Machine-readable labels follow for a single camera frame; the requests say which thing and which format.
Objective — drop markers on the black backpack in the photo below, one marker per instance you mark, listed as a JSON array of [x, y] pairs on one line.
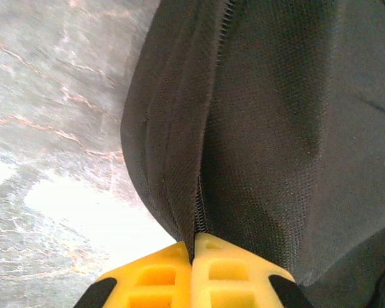
[[276, 128]]

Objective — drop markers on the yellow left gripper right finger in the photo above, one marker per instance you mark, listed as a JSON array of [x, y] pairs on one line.
[[231, 279]]

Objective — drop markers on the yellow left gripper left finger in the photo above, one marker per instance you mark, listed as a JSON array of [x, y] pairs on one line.
[[154, 282]]

